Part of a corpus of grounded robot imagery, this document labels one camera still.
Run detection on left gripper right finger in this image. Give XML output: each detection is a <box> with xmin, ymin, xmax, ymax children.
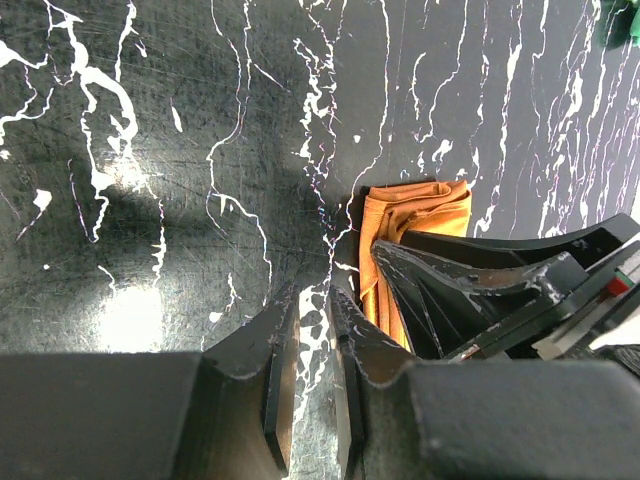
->
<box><xmin>329</xmin><ymin>287</ymin><xmax>639</xmax><ymax>479</ymax></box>

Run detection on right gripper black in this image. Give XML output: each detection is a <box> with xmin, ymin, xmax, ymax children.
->
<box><xmin>372</xmin><ymin>213</ymin><xmax>639</xmax><ymax>362</ymax></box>

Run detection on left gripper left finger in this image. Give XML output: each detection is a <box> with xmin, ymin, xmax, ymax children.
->
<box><xmin>1</xmin><ymin>285</ymin><xmax>299</xmax><ymax>479</ymax></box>

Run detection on orange cloth napkin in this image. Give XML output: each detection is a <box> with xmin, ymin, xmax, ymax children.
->
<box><xmin>358</xmin><ymin>179</ymin><xmax>474</xmax><ymax>354</ymax></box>

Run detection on green white patterned napkins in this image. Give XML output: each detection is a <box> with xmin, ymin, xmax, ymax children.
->
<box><xmin>597</xmin><ymin>0</ymin><xmax>639</xmax><ymax>50</ymax></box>

